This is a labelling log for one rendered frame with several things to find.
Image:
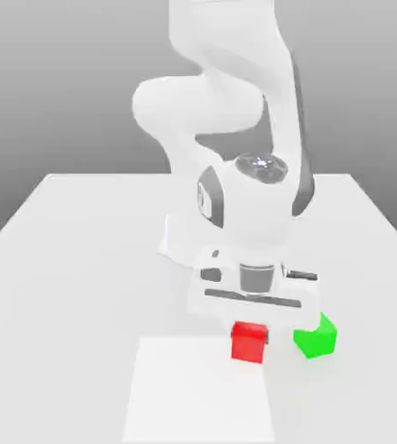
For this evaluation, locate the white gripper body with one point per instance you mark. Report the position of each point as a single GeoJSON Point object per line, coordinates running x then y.
{"type": "Point", "coordinates": [254, 307]}

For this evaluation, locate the small red cube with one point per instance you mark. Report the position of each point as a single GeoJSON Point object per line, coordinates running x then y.
{"type": "Point", "coordinates": [248, 343]}

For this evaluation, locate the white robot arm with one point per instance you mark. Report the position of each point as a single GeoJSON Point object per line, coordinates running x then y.
{"type": "Point", "coordinates": [226, 104]}

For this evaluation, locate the small green cube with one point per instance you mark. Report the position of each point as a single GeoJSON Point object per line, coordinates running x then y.
{"type": "Point", "coordinates": [314, 338]}

